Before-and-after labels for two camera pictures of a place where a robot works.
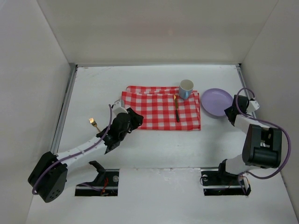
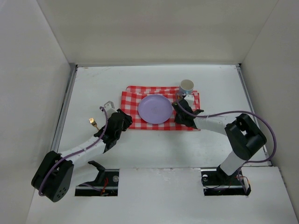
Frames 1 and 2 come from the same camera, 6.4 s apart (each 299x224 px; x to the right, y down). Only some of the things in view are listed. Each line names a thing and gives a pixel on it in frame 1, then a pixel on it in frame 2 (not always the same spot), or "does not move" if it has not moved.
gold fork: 93,122 does not move
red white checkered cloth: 163,108 does not move
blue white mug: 186,88 does not move
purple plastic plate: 215,101 → 155,108
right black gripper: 231,113 → 180,107
